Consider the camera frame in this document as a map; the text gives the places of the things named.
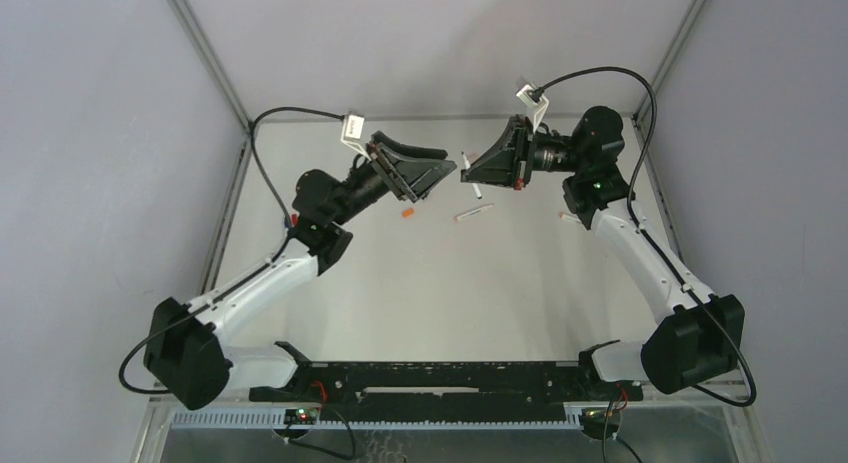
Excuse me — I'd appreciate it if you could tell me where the green cap pen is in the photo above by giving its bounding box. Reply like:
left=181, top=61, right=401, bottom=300
left=460, top=152, right=484, bottom=200

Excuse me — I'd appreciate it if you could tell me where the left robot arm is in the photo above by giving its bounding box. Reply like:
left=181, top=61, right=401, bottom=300
left=143, top=131, right=457, bottom=410

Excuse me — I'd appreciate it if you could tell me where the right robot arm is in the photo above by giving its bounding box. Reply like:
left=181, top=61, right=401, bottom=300
left=461, top=106, right=745, bottom=394

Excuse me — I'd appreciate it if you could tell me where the white orange tip pen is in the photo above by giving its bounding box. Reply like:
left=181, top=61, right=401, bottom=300
left=454, top=203, right=495, bottom=223

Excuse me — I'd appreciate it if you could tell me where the left controller board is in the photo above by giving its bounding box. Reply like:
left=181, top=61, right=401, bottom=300
left=282, top=407, right=320, bottom=427

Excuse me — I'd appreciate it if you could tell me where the controller board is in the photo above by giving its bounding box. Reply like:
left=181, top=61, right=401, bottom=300
left=282, top=407, right=320, bottom=427
left=579, top=408, right=620, bottom=441

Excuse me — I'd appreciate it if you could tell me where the right controller board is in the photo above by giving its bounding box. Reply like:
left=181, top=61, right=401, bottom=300
left=579, top=408, right=620, bottom=441

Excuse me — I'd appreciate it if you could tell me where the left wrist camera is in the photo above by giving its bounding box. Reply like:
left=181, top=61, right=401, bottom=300
left=340, top=113, right=365, bottom=153

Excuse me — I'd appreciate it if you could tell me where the right camera cable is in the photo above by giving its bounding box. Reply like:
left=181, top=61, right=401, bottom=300
left=537, top=66, right=758, bottom=408

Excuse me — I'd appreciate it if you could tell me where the camera cable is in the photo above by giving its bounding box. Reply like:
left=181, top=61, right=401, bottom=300
left=119, top=106, right=349, bottom=396
left=537, top=66, right=758, bottom=408

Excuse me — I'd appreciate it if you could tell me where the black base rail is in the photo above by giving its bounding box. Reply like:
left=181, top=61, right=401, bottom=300
left=249, top=361, right=644, bottom=421

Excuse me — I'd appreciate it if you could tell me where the white cable duct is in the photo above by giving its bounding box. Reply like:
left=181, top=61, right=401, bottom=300
left=170, top=407, right=581, bottom=431

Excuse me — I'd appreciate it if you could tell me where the left camera cable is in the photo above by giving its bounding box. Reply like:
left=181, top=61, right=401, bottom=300
left=119, top=106, right=349, bottom=396

